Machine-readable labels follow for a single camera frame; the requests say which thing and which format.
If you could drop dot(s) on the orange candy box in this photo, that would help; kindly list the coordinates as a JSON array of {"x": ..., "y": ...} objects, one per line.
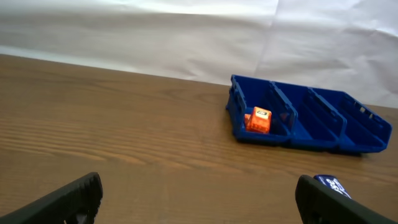
[
  {"x": 247, "y": 119},
  {"x": 259, "y": 121}
]

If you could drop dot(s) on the blue candy pack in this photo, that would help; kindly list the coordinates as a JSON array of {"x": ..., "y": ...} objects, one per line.
[{"x": 332, "y": 183}]

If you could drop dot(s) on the blue tray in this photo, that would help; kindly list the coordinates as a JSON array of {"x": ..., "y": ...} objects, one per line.
[{"x": 311, "y": 130}]

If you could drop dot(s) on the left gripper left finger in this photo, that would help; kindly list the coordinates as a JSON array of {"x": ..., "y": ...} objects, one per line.
[{"x": 68, "y": 199}]

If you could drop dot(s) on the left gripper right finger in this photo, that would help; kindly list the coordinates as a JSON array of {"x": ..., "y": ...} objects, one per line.
[{"x": 323, "y": 205}]

